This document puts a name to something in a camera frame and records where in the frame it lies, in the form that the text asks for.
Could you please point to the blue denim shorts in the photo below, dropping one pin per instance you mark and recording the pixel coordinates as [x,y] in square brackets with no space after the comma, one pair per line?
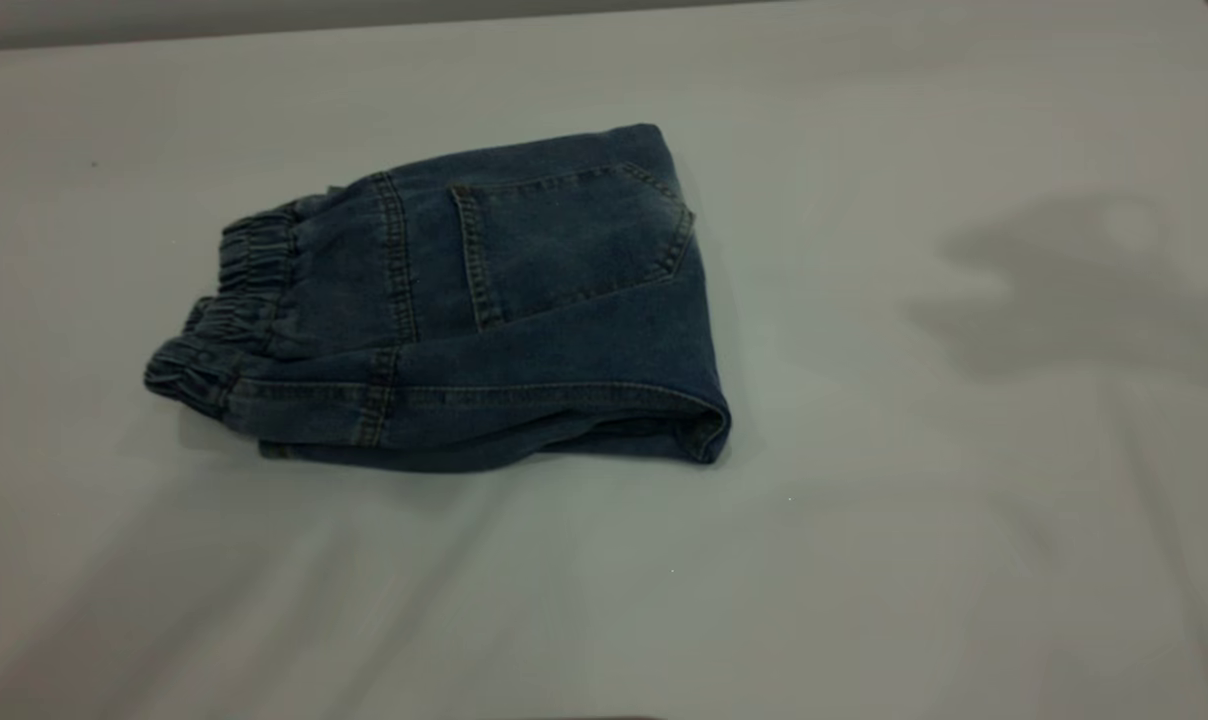
[564,330]

